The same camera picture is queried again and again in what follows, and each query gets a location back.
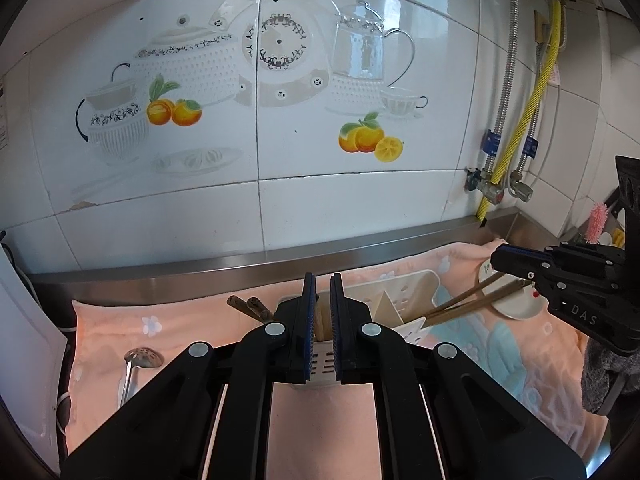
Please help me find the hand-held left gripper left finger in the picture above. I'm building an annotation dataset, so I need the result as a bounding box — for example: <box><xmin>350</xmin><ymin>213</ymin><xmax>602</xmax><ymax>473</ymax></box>
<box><xmin>60</xmin><ymin>272</ymin><xmax>319</xmax><ymax>480</ymax></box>

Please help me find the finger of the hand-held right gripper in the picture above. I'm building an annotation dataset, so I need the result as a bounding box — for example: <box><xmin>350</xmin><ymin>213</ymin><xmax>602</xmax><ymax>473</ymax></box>
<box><xmin>490</xmin><ymin>258</ymin><xmax>592</xmax><ymax>307</ymax></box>
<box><xmin>490</xmin><ymin>244</ymin><xmax>627</xmax><ymax>268</ymax></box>

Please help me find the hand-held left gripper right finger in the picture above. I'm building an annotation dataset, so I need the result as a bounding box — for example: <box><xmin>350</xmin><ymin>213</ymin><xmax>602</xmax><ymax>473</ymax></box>
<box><xmin>330</xmin><ymin>272</ymin><xmax>587</xmax><ymax>480</ymax></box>

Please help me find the wooden chopstick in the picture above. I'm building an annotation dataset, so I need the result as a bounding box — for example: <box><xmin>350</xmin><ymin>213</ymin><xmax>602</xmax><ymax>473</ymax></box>
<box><xmin>314</xmin><ymin>304</ymin><xmax>332</xmax><ymax>342</ymax></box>
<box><xmin>246</xmin><ymin>297</ymin><xmax>274</xmax><ymax>323</ymax></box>
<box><xmin>226</xmin><ymin>294</ymin><xmax>261</xmax><ymax>322</ymax></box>
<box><xmin>429</xmin><ymin>280</ymin><xmax>533</xmax><ymax>330</ymax></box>
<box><xmin>425</xmin><ymin>272</ymin><xmax>508</xmax><ymax>321</ymax></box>

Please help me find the cream plastic utensil holder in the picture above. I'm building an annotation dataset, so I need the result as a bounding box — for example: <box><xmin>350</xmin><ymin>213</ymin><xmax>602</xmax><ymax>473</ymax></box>
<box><xmin>287</xmin><ymin>269</ymin><xmax>442</xmax><ymax>391</ymax></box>

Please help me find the person's right forearm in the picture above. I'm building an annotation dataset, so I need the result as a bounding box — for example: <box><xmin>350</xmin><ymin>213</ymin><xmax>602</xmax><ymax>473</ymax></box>
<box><xmin>581</xmin><ymin>337</ymin><xmax>628</xmax><ymax>416</ymax></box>

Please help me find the white cherry print plate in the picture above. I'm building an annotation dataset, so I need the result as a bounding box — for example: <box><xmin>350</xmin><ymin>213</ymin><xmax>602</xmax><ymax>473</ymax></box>
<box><xmin>478</xmin><ymin>259</ymin><xmax>548</xmax><ymax>320</ymax></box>

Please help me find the metal pipe valve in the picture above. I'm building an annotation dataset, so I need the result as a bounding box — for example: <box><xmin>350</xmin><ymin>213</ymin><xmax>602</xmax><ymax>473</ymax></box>
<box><xmin>466</xmin><ymin>165</ymin><xmax>504</xmax><ymax>204</ymax></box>
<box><xmin>507</xmin><ymin>170</ymin><xmax>534</xmax><ymax>202</ymax></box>

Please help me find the pink bottle brush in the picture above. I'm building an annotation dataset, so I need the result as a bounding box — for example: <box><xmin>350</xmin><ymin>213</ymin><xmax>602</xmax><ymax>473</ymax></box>
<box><xmin>585</xmin><ymin>202</ymin><xmax>609</xmax><ymax>244</ymax></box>

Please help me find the pink printed towel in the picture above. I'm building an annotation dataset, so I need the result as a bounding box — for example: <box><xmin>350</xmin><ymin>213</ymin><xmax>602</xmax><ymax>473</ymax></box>
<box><xmin>65</xmin><ymin>241</ymin><xmax>611</xmax><ymax>480</ymax></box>

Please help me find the metal slotted spoon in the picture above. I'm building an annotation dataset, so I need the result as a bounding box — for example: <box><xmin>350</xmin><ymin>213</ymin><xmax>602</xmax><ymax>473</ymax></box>
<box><xmin>117</xmin><ymin>346</ymin><xmax>164</xmax><ymax>411</ymax></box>

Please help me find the white microwave oven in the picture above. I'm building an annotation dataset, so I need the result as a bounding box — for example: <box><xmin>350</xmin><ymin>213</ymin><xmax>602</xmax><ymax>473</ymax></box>
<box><xmin>0</xmin><ymin>245</ymin><xmax>69</xmax><ymax>461</ymax></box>

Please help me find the braided metal hose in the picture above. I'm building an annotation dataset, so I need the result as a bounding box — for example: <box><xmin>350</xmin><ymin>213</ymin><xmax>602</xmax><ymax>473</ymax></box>
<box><xmin>482</xmin><ymin>0</ymin><xmax>519</xmax><ymax>171</ymax></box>
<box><xmin>516</xmin><ymin>45</ymin><xmax>547</xmax><ymax>177</ymax></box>

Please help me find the yellow gas hose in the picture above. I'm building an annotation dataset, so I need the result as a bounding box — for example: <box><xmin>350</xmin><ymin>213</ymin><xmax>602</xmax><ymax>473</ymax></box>
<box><xmin>479</xmin><ymin>0</ymin><xmax>563</xmax><ymax>222</ymax></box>

